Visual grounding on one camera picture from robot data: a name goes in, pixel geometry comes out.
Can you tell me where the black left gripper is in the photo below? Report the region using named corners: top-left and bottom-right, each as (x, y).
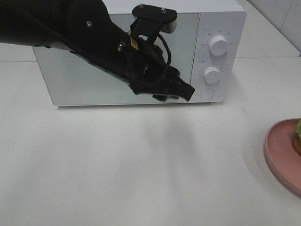
top-left (117, 4), bottom-right (195, 102)

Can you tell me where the white control knob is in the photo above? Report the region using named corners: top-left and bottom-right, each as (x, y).
top-left (204, 66), bottom-right (222, 84)
top-left (208, 34), bottom-right (229, 57)

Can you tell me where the round door release button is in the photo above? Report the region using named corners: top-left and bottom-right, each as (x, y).
top-left (200, 88), bottom-right (214, 100)

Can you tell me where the white microwave door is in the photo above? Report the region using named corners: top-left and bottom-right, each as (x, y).
top-left (33, 13), bottom-right (199, 106)

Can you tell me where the burger with lettuce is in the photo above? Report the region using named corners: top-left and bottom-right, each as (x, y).
top-left (292, 118), bottom-right (301, 155)

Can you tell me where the pink round plate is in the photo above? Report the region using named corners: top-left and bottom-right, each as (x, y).
top-left (264, 119), bottom-right (301, 197)

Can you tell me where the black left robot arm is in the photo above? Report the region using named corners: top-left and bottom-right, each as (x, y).
top-left (0, 0), bottom-right (195, 101)

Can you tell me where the white microwave oven body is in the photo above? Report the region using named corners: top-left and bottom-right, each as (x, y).
top-left (27, 0), bottom-right (247, 110)

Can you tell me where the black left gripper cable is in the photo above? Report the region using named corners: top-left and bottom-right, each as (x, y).
top-left (14, 4), bottom-right (182, 95)

